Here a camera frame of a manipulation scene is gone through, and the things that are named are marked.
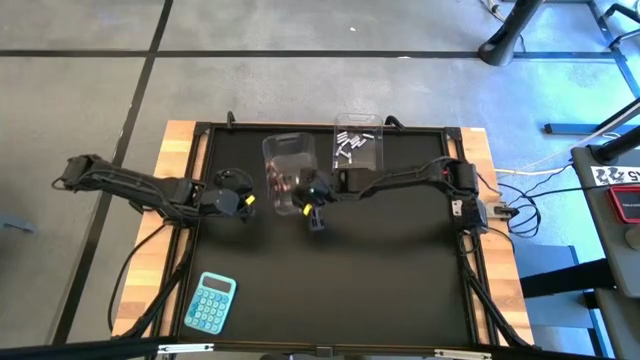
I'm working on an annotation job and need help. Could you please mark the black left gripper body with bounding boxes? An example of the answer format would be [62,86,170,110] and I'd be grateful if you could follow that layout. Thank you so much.
[200,168,255,219]

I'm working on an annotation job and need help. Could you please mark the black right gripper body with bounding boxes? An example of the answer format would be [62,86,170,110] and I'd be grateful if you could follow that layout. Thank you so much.
[292,168,346,205]

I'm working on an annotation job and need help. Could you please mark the clear plastic bin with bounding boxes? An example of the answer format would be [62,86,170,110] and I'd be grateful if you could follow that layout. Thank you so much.
[261,131,320,217]
[332,112,386,172]

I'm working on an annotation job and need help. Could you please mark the teal calculator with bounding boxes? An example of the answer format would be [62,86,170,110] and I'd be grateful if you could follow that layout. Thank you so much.
[183,271,238,335]

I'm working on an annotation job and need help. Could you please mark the black table mat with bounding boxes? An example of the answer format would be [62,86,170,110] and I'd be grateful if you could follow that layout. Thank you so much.
[177,130,474,347]

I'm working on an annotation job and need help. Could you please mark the black stand pole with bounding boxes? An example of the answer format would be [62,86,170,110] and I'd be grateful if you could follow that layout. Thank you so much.
[477,0,545,68]

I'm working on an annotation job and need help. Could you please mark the black bench bar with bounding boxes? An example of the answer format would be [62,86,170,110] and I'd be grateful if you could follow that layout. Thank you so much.
[519,257,616,300]

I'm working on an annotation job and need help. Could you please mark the white sticker with black print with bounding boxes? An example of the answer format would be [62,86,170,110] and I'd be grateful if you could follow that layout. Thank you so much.
[590,165,640,187]

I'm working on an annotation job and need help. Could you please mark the grey cart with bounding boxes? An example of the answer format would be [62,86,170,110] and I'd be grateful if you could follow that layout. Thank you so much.
[569,144,640,360]

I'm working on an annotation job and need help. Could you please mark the black pole on cart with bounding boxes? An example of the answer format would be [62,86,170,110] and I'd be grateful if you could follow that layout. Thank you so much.
[591,127,640,165]

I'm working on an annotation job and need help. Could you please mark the red-framed black device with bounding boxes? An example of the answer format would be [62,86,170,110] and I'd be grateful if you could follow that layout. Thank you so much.
[606,183,640,225]

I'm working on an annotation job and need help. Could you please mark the black chair legs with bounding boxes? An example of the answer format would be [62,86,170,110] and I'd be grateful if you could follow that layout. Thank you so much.
[602,2,640,50]

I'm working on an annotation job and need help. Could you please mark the thick black cable sleeve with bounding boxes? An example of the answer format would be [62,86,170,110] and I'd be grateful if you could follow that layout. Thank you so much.
[457,234,534,350]
[119,247,194,341]

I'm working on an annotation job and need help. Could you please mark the thin black cable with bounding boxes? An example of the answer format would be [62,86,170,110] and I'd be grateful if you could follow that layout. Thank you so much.
[107,219,174,334]

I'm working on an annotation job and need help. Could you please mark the silver beam bracket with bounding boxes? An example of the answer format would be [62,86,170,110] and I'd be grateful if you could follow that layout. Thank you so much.
[433,348,494,360]
[157,342,215,355]

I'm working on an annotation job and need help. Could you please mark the black camera beam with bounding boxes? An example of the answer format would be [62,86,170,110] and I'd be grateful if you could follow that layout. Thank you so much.
[0,335,640,360]

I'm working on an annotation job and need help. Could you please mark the coiled black cable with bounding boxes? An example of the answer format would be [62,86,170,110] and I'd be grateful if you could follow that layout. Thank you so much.
[499,197,544,240]

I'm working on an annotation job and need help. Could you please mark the black floor frame bar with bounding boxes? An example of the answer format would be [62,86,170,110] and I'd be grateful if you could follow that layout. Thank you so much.
[543,97,640,136]

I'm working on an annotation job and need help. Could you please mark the white cable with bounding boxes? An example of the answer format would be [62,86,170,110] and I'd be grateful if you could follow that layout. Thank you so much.
[494,113,640,177]

